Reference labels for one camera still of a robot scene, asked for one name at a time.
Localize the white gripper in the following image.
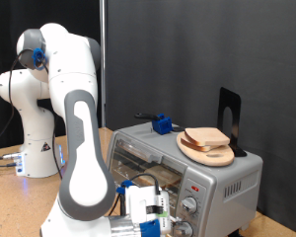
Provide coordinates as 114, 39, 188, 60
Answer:
123, 185, 183, 237

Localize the blue cable clip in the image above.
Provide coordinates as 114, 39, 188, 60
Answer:
115, 179, 135, 196
31, 47, 47, 71

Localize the oval wooden cutting board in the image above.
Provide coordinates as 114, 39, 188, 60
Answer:
176, 131, 236, 168

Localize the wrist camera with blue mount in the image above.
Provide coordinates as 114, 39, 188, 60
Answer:
139, 192, 173, 237

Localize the black spatula with blue block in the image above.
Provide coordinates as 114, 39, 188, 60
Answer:
133, 112, 185, 135

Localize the vertical metal pole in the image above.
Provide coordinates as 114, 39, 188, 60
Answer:
99, 0, 108, 128

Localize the grey base cable with connector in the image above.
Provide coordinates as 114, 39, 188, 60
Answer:
0, 161, 20, 169
0, 152, 23, 161

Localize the silver oven knob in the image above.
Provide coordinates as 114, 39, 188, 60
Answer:
180, 196, 198, 215
173, 220, 194, 237

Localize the silver toaster oven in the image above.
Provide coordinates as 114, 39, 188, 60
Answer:
106, 119, 264, 237

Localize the metal wire oven rack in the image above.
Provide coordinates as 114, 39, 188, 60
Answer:
111, 154, 184, 198

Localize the black metal bookend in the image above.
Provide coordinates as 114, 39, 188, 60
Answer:
216, 86, 248, 158

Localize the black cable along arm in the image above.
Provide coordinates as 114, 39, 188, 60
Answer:
0, 48, 161, 216

